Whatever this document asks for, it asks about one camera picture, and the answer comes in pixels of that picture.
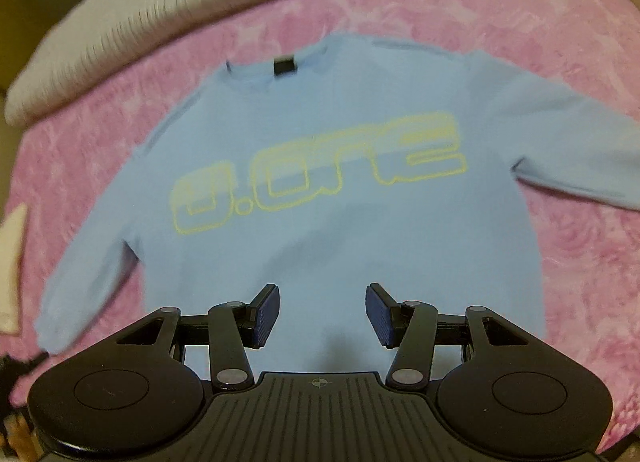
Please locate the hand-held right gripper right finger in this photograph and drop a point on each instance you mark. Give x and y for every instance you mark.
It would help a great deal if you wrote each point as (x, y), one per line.
(380, 317)

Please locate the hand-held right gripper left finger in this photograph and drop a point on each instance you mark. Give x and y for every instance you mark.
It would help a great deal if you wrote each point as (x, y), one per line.
(265, 317)

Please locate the light blue sweatshirt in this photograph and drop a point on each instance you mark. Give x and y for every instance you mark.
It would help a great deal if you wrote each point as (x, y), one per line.
(325, 252)

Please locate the person's left hand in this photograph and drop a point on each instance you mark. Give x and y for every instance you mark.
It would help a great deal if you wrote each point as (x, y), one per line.
(19, 434)

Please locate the grey striped quilt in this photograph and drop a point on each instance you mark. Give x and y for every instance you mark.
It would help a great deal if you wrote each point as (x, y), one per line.
(125, 26)

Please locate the pink floral blanket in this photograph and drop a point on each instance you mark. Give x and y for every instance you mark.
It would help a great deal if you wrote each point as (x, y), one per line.
(575, 16)

